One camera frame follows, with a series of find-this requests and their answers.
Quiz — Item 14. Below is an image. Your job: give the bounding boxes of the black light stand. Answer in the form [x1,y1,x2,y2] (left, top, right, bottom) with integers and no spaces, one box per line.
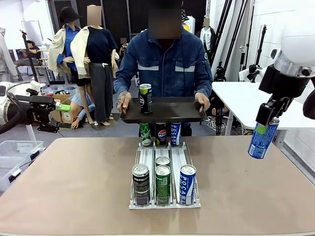
[20,29,40,83]

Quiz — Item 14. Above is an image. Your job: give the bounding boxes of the seated person in dark clothes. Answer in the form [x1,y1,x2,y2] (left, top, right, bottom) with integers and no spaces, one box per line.
[14,40,43,67]

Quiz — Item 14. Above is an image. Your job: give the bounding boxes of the black tripod poles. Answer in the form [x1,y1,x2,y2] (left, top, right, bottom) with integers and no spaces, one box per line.
[211,0,249,83]

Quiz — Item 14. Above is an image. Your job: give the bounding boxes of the blue Pocari Sweat can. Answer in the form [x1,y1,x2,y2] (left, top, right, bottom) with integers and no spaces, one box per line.
[247,117,281,160]
[179,164,197,206]
[170,122,183,147]

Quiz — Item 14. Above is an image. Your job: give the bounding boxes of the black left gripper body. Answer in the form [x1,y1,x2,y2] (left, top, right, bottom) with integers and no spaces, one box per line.
[23,105,52,125]

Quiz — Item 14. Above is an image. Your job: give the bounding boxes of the mannequin with black hat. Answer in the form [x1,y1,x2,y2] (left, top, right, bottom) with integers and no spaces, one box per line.
[47,6,84,87]

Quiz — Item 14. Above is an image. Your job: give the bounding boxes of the white device with black camera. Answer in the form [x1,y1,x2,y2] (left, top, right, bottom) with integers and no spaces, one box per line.
[238,63,268,83]

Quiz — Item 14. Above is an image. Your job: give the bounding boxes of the person in blue denim jacket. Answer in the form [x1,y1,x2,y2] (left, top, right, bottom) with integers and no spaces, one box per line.
[113,0,214,137]

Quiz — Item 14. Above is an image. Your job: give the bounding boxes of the thin black stand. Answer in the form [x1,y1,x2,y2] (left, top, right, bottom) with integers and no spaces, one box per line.
[254,24,268,66]

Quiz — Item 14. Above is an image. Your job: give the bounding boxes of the person's right forearm denim sleeve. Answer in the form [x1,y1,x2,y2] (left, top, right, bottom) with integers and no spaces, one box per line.
[113,70,139,99]

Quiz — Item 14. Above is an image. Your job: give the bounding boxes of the clear plastic storage bin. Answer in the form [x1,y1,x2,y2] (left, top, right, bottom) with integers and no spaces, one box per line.
[0,140,45,164]
[0,154,34,194]

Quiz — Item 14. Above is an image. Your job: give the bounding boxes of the white cable coil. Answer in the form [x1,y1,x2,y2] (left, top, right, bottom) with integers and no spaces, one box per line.
[206,115,231,135]

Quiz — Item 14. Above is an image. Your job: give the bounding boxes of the white wire can dispenser rack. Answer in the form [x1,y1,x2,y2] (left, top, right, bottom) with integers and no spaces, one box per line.
[128,138,202,210]

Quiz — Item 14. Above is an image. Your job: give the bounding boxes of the green Chilsung cider can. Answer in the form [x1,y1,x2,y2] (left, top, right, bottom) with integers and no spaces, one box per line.
[155,156,171,168]
[139,122,152,147]
[155,165,172,207]

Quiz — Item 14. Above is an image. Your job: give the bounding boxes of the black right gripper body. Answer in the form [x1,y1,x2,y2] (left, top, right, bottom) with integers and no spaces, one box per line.
[258,64,312,99]

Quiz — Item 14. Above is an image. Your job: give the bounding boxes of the person's right hand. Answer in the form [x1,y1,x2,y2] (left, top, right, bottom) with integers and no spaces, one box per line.
[116,91,133,115]

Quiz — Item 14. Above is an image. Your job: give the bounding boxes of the mannequin with cream jacket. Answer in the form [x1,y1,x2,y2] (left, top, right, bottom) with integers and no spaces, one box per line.
[70,4,119,127]

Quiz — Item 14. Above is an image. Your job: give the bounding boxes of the person's left forearm denim sleeve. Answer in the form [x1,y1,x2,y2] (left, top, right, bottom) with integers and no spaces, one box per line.
[193,71,214,98]

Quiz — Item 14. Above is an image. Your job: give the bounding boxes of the large white table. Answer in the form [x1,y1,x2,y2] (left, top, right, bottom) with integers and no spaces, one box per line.
[211,81,315,150]

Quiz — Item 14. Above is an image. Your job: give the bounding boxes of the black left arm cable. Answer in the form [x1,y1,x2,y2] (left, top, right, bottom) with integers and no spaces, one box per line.
[0,92,29,135]

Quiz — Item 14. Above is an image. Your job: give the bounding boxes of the white board panel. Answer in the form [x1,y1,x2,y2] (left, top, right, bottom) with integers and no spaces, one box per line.
[21,21,38,47]

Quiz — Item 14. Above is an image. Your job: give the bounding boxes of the white yellow printed shirt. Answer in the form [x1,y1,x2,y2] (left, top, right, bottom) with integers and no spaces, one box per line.
[181,13,197,34]

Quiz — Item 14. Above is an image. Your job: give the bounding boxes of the mannequin in grey hoodie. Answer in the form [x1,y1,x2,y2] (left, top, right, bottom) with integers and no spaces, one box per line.
[0,27,20,82]

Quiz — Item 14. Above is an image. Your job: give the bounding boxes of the person's left hand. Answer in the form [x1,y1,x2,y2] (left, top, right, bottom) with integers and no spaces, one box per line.
[194,92,211,115]

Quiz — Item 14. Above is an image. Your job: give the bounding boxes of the clear bin with blue rim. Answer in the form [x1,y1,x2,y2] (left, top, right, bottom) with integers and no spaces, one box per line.
[43,85,80,97]

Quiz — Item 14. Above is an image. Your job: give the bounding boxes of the brown cardboard box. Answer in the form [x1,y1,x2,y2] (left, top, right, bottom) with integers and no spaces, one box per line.
[50,94,74,123]

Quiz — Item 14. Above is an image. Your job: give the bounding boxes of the black Pepsi can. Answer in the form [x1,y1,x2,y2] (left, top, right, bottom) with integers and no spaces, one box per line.
[139,83,154,116]
[155,122,168,147]
[131,163,151,207]

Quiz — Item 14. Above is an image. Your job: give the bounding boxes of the kneeling mannequin in light blue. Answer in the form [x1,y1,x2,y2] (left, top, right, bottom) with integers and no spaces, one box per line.
[69,92,96,129]

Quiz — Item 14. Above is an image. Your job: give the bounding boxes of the standing person in dark top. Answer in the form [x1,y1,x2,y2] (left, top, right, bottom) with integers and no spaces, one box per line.
[119,37,129,61]

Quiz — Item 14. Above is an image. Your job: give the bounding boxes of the dark brown serving tray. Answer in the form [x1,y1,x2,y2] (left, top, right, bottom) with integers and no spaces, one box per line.
[120,96,208,124]

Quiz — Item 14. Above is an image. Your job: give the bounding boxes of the black camera tripod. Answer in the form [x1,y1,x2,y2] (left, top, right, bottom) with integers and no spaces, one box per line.
[213,61,227,83]

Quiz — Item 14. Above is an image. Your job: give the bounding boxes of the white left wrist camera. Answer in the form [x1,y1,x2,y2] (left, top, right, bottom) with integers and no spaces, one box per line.
[26,80,47,96]

